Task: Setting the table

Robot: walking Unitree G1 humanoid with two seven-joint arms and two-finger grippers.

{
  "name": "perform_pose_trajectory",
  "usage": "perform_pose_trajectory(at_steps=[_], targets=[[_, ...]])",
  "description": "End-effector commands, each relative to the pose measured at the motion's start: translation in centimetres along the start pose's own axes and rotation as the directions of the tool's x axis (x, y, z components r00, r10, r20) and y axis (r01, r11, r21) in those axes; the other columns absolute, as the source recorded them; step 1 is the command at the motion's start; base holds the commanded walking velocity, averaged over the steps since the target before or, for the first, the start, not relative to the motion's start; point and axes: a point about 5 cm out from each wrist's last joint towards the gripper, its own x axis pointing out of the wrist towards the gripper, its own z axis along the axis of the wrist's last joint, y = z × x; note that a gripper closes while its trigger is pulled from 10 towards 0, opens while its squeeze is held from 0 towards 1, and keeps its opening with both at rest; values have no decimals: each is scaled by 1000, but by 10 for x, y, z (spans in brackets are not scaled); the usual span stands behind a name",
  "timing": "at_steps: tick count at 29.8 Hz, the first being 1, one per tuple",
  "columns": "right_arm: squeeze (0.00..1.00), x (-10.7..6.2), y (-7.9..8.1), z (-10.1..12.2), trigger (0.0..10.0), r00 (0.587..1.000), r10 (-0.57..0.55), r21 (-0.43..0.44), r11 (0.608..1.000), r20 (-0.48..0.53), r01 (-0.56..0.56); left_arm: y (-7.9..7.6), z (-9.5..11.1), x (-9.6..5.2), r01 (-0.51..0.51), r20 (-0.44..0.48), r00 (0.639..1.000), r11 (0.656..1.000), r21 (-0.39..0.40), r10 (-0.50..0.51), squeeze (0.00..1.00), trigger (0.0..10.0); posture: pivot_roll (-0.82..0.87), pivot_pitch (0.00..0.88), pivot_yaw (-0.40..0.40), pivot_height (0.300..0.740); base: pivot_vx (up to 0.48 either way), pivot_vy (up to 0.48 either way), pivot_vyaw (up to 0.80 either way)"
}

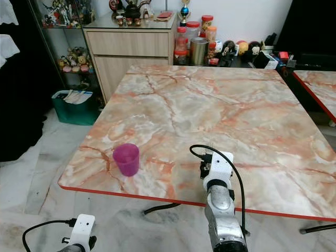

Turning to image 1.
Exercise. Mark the purple plastic cup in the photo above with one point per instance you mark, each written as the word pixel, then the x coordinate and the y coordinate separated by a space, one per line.
pixel 126 159

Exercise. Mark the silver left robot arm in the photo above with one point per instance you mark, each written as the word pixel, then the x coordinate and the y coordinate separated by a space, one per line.
pixel 72 249

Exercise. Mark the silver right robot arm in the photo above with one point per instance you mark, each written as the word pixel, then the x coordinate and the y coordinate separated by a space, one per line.
pixel 221 210

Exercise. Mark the stainless steel tumbler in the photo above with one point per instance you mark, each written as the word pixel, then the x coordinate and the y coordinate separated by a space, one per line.
pixel 199 51

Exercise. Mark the white and black box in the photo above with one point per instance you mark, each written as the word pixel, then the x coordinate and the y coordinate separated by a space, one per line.
pixel 265 60

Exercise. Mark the yellow toy figure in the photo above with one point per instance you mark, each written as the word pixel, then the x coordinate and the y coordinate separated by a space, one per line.
pixel 242 46

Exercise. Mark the black round toy figure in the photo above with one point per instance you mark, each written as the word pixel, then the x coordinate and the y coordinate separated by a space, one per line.
pixel 254 50

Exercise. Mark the green storage bin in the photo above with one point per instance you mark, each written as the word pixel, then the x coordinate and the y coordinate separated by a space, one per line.
pixel 76 112

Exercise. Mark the clear jar with red lid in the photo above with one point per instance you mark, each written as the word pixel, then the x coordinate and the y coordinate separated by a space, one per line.
pixel 192 30

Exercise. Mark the black curtain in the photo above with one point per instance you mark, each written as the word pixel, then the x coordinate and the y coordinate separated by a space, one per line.
pixel 23 115

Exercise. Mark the light wooden drawer cabinet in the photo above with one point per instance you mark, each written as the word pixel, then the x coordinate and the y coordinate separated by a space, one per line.
pixel 126 44

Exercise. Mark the red flat box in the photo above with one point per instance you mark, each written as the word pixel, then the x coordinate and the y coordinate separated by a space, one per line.
pixel 165 15

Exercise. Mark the gold and blue trophy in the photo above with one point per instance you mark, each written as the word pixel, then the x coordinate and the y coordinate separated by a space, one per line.
pixel 185 10

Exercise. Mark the glass display shelf with figurines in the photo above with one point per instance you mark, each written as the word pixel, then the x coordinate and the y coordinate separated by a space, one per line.
pixel 79 60

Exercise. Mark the white cloth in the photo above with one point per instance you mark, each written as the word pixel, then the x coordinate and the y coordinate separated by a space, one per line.
pixel 8 50

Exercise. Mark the black teapot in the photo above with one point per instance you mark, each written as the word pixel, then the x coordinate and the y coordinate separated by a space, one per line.
pixel 132 10

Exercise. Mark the black television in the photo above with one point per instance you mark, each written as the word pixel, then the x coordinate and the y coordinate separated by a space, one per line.
pixel 307 23

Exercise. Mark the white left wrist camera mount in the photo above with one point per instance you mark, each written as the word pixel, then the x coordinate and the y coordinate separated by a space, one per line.
pixel 84 230

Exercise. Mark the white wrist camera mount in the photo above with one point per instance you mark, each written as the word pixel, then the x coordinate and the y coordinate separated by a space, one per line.
pixel 84 230
pixel 221 164

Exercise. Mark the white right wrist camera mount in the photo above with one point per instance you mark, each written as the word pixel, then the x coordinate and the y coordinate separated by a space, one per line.
pixel 221 164

